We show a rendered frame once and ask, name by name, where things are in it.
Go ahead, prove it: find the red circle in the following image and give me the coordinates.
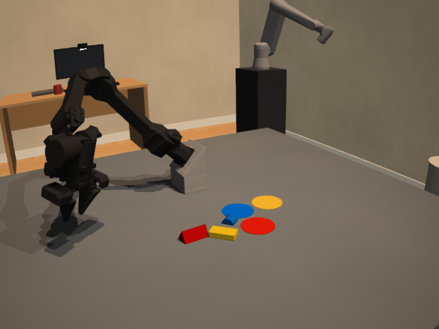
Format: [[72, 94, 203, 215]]
[[241, 217, 275, 234]]

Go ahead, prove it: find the blue circle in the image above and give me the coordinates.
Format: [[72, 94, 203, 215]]
[[222, 204, 254, 219]]

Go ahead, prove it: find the orange circle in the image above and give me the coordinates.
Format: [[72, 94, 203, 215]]
[[252, 195, 283, 210]]

